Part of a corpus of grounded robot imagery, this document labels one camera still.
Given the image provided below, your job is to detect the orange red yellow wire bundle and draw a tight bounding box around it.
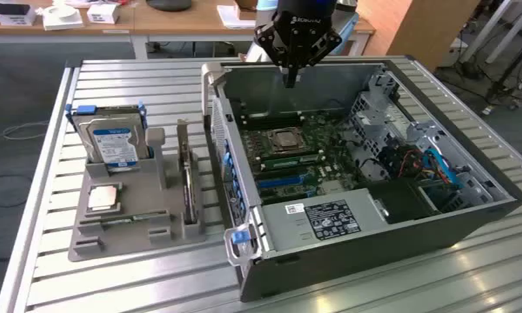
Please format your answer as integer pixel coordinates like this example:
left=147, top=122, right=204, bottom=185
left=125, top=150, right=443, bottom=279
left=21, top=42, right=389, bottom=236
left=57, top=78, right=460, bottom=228
left=395, top=149, right=437, bottom=179

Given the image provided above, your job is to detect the graphics card with metal bracket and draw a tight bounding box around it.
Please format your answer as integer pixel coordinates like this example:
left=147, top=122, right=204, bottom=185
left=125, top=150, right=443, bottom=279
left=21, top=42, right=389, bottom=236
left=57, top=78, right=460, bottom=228
left=176, top=118, right=200, bottom=226

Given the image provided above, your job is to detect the black flat device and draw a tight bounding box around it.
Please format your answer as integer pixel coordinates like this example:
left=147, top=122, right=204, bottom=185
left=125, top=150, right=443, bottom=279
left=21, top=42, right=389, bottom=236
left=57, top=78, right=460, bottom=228
left=0, top=2, right=29, bottom=15

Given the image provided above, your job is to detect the green RAM stick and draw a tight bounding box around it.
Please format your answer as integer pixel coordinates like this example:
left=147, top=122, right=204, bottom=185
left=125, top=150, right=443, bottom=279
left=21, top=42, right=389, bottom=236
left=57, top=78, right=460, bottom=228
left=98, top=213, right=163, bottom=226
left=260, top=155, right=325, bottom=170

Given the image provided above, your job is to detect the blue flat disk wire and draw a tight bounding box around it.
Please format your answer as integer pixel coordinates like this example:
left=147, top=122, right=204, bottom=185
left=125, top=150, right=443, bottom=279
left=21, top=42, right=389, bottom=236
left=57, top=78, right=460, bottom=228
left=420, top=147, right=463, bottom=192

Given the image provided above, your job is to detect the black open PC case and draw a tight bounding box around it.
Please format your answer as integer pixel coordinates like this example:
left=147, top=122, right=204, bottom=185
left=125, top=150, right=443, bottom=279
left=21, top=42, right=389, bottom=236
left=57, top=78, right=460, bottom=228
left=201, top=58, right=522, bottom=303

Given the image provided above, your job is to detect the metal CPU socket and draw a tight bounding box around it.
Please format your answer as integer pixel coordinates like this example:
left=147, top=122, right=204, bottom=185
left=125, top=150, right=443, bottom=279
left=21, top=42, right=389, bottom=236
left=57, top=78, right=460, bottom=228
left=264, top=127, right=313, bottom=156

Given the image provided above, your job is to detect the stack of white papers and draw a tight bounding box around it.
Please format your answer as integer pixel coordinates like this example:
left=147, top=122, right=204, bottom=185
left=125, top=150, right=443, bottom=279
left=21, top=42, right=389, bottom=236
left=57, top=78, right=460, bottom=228
left=216, top=5, right=258, bottom=31

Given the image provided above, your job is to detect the loose CPU silver lid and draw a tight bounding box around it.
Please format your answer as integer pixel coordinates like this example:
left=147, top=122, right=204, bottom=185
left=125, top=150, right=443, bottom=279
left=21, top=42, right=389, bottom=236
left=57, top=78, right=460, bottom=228
left=87, top=186, right=118, bottom=211

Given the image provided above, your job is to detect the white cardboard box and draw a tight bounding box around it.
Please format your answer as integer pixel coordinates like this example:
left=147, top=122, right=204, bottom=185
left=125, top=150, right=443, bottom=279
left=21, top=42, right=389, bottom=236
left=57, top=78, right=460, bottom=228
left=0, top=2, right=38, bottom=26

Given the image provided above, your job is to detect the small white printed box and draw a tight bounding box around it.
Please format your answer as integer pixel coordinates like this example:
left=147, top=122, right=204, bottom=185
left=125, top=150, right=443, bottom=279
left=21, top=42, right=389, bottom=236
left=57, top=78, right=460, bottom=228
left=86, top=3, right=122, bottom=25

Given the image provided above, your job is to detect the white table frame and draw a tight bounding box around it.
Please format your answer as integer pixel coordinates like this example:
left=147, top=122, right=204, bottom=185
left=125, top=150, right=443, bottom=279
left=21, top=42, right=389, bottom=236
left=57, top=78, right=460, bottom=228
left=455, top=0, right=522, bottom=89

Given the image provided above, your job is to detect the black wire bundle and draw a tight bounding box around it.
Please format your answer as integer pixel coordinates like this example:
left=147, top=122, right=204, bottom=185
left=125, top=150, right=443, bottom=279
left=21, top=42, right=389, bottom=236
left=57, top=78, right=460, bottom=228
left=355, top=140, right=399, bottom=183

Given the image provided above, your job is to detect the green motherboard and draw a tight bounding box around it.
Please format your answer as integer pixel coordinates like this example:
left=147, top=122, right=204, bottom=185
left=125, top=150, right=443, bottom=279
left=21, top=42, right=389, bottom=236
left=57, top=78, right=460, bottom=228
left=238, top=109, right=375, bottom=205

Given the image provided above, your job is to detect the grey parts rack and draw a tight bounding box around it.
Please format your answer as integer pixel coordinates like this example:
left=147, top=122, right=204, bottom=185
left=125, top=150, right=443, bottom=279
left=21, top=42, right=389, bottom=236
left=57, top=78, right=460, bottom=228
left=66, top=127, right=208, bottom=263

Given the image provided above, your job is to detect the CPU with paste residue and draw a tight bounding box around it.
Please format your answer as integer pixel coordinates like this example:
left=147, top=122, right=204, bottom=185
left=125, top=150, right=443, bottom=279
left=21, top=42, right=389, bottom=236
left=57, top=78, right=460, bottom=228
left=276, top=130, right=304, bottom=148

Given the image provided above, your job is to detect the dark grey round object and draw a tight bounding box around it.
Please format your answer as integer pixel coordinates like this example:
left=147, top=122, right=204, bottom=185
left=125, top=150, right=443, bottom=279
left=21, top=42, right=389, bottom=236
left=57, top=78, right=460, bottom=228
left=145, top=0, right=193, bottom=12

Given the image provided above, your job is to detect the white floor cable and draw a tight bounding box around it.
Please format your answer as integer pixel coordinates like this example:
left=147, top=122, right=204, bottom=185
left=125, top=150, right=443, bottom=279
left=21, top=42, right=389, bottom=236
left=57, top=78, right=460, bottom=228
left=0, top=119, right=53, bottom=141

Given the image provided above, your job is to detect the white round object on box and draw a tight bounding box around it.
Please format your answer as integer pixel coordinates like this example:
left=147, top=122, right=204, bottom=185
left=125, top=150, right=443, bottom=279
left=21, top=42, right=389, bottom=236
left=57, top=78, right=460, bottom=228
left=39, top=5, right=86, bottom=32

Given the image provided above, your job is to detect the wooden cabinet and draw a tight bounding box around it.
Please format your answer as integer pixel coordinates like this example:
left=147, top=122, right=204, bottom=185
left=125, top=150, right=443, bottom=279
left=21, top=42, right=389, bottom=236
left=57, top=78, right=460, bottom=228
left=355, top=0, right=483, bottom=71

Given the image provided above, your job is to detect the silver metal disk bay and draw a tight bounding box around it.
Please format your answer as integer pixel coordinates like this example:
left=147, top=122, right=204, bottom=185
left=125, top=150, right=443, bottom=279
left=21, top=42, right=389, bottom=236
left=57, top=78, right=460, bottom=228
left=347, top=65, right=495, bottom=213

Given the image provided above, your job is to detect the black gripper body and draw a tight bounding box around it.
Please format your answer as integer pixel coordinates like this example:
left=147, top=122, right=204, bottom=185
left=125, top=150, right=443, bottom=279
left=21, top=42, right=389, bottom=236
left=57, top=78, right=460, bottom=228
left=273, top=0, right=333, bottom=43

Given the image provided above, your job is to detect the grey power supply unit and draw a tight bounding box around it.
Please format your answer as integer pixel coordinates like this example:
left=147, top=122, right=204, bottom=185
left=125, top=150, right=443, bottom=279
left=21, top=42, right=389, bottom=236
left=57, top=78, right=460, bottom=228
left=260, top=188, right=391, bottom=254

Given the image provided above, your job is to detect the black stand with casters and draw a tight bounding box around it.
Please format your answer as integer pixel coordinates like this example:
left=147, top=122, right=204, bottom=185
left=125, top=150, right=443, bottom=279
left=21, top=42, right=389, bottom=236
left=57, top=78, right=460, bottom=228
left=481, top=19, right=522, bottom=115

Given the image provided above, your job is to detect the blue expansion slot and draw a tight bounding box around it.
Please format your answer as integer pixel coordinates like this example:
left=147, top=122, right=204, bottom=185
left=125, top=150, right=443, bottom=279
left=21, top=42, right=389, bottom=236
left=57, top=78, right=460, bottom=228
left=256, top=174, right=308, bottom=190

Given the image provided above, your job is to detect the long black expansion slot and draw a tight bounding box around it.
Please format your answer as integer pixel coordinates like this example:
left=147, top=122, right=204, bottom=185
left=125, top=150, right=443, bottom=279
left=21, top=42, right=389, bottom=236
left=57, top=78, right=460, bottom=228
left=253, top=170, right=301, bottom=179

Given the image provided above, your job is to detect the hard disk in blue caddy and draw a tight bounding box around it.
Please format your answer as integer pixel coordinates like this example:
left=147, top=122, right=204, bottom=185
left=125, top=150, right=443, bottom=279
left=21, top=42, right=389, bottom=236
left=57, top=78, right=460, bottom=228
left=63, top=102, right=153, bottom=172

